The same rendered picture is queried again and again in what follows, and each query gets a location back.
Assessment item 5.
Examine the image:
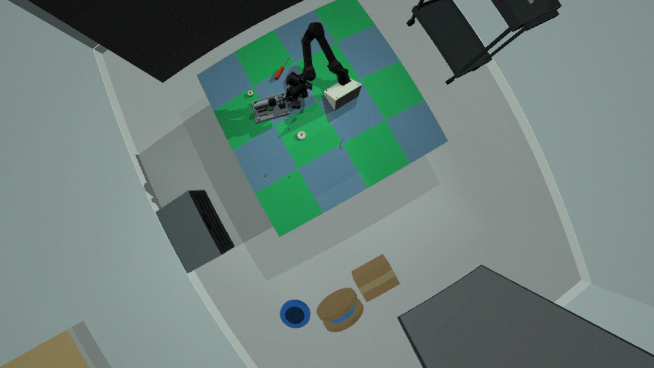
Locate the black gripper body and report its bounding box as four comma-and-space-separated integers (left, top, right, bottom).
285, 81, 304, 109

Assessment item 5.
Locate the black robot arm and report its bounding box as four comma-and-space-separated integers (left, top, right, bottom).
286, 22, 352, 98

